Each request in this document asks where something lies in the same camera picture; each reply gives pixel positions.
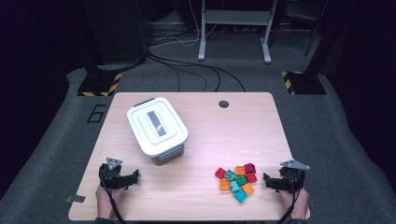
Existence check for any white floor cable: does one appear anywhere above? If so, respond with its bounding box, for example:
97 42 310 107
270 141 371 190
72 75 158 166
148 0 219 49

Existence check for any pile of coloured toy blocks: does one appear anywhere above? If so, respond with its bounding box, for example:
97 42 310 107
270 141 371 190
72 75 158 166
214 167 255 196

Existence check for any white desk frame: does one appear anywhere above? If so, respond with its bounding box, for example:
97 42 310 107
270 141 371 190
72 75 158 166
197 0 278 64

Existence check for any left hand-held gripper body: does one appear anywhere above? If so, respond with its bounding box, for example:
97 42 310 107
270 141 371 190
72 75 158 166
98 157 125 190

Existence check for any white plastic box lid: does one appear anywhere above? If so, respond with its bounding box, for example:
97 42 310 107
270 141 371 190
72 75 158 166
126 96 190 158

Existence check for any large cyan toy brick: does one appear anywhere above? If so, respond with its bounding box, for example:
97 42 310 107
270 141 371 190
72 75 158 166
233 189 248 204

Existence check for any person's left hand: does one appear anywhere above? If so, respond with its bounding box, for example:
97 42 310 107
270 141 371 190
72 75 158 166
95 185 126 220

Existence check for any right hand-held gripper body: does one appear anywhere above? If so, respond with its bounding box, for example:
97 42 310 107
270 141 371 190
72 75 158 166
278 159 311 192

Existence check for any dark metal frame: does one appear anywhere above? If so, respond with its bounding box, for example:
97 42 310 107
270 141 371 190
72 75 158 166
269 0 328 57

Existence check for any black floor cable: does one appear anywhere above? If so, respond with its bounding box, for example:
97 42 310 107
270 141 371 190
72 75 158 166
148 52 247 93
148 55 222 93

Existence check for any person's right hand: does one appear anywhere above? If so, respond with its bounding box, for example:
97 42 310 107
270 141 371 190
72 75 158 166
278 188 310 220

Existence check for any black stand with striped base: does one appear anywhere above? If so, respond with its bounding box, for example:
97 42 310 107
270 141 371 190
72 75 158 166
77 0 123 97
281 0 340 95

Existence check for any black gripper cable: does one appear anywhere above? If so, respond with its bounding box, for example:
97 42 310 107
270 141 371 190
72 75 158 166
275 174 302 224
99 166 127 224

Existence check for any clear brown storage box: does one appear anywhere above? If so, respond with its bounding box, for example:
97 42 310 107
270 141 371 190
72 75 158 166
133 97 186 167

